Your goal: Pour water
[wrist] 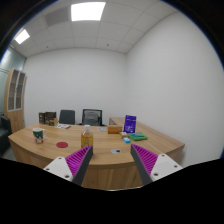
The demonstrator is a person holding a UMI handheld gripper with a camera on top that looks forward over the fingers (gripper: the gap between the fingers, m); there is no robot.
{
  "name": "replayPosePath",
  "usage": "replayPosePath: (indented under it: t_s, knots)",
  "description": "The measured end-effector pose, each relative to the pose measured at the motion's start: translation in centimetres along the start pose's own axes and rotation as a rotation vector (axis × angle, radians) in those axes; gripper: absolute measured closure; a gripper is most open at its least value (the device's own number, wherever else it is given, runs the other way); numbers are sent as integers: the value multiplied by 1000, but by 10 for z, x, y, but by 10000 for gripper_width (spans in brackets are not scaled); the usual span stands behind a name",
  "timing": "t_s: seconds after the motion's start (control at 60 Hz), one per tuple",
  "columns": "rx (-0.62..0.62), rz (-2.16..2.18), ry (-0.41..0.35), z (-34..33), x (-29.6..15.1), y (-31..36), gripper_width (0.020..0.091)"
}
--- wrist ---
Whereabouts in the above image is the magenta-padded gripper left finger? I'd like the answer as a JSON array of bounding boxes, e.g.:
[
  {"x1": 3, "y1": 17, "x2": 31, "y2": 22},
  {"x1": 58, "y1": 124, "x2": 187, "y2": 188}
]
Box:
[{"x1": 43, "y1": 145, "x2": 94, "y2": 187}]

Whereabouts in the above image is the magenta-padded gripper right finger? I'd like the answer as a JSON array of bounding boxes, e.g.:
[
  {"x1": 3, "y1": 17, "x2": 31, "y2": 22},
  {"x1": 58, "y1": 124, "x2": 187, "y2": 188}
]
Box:
[{"x1": 130, "y1": 143, "x2": 184, "y2": 186}]

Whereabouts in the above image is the yellow tea drink bottle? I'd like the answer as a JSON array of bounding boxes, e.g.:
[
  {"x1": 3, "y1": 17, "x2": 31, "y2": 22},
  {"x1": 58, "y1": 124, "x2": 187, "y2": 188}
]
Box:
[{"x1": 80, "y1": 124, "x2": 94, "y2": 150}]

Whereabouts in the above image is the flat round red coaster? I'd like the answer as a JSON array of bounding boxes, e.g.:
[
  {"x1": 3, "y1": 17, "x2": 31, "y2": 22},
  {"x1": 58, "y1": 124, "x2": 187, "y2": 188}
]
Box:
[{"x1": 55, "y1": 141, "x2": 69, "y2": 149}]

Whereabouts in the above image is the flat green box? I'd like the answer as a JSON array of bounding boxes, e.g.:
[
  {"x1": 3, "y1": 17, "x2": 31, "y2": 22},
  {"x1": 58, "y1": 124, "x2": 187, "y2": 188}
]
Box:
[{"x1": 127, "y1": 132, "x2": 149, "y2": 142}]

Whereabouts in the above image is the printed leaflet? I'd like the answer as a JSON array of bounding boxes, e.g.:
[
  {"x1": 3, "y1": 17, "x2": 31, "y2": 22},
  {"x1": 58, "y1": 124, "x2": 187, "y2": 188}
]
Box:
[{"x1": 54, "y1": 123, "x2": 71, "y2": 130}]

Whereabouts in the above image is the upright purple box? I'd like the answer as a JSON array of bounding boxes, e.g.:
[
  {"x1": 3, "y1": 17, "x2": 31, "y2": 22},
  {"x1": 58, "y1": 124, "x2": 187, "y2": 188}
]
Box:
[{"x1": 123, "y1": 114, "x2": 138, "y2": 134}]

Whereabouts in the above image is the brown cardboard box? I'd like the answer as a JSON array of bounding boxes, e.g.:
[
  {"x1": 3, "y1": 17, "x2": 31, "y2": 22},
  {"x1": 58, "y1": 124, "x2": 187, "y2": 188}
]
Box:
[{"x1": 107, "y1": 125, "x2": 124, "y2": 135}]

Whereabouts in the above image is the dark solid-back office chair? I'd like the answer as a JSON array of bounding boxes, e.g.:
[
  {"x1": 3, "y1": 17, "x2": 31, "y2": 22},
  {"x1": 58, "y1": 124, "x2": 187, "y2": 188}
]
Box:
[{"x1": 58, "y1": 109, "x2": 76, "y2": 126}]

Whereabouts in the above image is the black mesh-back office chair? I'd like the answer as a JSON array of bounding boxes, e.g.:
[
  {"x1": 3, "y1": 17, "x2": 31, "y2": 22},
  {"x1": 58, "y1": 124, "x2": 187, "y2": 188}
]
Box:
[{"x1": 81, "y1": 108, "x2": 104, "y2": 127}]

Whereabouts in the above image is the green and red mug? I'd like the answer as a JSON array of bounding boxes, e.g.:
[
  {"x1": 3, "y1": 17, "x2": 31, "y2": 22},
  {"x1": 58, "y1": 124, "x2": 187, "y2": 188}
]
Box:
[{"x1": 32, "y1": 127, "x2": 48, "y2": 145}]

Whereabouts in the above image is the narrow dark brown box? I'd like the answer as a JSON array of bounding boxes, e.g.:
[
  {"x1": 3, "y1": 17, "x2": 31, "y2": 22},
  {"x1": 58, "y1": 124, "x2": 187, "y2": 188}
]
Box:
[{"x1": 38, "y1": 112, "x2": 46, "y2": 125}]

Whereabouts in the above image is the wooden glass-door shelf cabinet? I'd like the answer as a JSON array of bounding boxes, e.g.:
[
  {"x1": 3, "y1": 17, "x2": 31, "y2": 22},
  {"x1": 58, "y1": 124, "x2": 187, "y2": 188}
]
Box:
[{"x1": 3, "y1": 68, "x2": 28, "y2": 134}]

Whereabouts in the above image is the black sofa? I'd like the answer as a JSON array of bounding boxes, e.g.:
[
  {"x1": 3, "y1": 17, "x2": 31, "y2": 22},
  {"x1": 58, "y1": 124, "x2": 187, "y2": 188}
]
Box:
[{"x1": 0, "y1": 114, "x2": 13, "y2": 156}]

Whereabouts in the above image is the small square ceiling light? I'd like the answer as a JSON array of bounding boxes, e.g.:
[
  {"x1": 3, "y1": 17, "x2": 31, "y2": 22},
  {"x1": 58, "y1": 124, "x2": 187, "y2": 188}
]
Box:
[{"x1": 14, "y1": 28, "x2": 31, "y2": 45}]

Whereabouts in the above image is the ceiling air vent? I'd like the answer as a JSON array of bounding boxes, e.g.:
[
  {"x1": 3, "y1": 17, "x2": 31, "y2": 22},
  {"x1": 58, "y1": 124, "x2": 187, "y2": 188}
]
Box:
[{"x1": 44, "y1": 6, "x2": 70, "y2": 27}]

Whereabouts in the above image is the large square ceiling light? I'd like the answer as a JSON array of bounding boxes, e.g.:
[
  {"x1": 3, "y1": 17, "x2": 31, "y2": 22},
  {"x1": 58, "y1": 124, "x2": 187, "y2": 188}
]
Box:
[{"x1": 70, "y1": 1, "x2": 107, "y2": 22}]

